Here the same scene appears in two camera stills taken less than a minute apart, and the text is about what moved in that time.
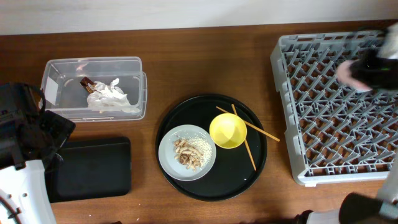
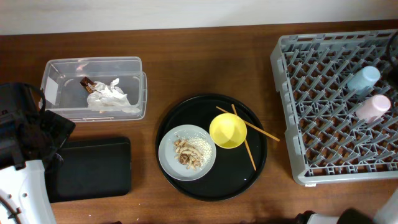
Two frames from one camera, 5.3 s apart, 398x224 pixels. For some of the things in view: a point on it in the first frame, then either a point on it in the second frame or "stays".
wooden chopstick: [233, 106] stays
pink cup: [345, 77] → [373, 108]
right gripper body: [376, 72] → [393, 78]
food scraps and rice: [193, 152] stays
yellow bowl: [227, 130] stays
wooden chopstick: [251, 126] stays
